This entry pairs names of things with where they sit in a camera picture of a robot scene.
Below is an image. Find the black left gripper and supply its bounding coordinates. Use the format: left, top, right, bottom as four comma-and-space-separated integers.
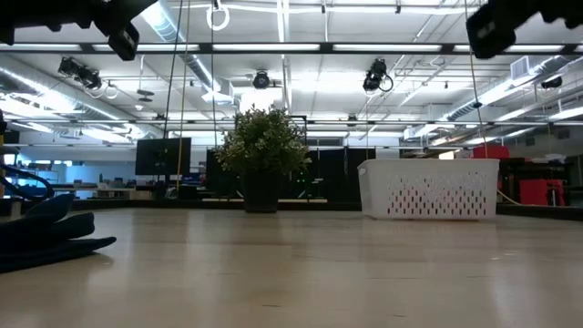
88, 0, 159, 37

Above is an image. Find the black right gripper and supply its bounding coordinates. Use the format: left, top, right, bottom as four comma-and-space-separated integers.
489, 0, 583, 30

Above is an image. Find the white perforated plastic basket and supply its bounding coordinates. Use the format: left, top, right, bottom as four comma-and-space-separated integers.
356, 158, 501, 221

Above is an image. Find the black beam with light strips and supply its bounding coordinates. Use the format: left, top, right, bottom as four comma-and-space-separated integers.
0, 42, 583, 56

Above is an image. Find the black computer monitor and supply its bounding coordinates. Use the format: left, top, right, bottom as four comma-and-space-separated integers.
135, 137, 193, 177

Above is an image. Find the red storage box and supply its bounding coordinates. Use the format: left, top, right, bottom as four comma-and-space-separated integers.
471, 144, 511, 160

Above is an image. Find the red cart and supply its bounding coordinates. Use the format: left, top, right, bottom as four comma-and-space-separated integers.
518, 178, 567, 207

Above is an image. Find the green potted plant black pot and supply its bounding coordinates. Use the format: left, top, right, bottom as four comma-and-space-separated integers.
212, 103, 313, 215

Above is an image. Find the navy folded cloth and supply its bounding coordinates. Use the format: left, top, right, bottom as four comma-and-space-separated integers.
0, 192, 118, 275

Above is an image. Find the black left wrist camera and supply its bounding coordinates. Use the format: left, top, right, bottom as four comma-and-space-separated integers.
107, 21, 141, 62

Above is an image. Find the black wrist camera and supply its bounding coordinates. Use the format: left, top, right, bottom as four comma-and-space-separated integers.
107, 21, 141, 62
465, 3, 519, 60

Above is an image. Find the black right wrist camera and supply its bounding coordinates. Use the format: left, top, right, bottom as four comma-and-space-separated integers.
465, 3, 519, 60

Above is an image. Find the black ceiling camera cluster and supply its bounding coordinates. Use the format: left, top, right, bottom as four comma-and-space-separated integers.
57, 56, 104, 91

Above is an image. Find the long black cable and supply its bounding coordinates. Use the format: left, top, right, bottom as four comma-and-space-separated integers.
161, 0, 184, 138

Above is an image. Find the white hanging ring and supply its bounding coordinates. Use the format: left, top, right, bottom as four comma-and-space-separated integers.
206, 2, 231, 33

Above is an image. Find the round black ceiling camera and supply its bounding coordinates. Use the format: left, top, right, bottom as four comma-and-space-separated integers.
251, 70, 271, 90

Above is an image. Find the black camera with cable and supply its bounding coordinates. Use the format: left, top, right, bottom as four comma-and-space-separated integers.
362, 57, 394, 94

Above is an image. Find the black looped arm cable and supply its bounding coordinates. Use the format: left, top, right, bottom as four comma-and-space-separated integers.
0, 163, 56, 201

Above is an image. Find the black metal table frame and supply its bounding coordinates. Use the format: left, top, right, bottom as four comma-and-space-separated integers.
13, 198, 583, 222

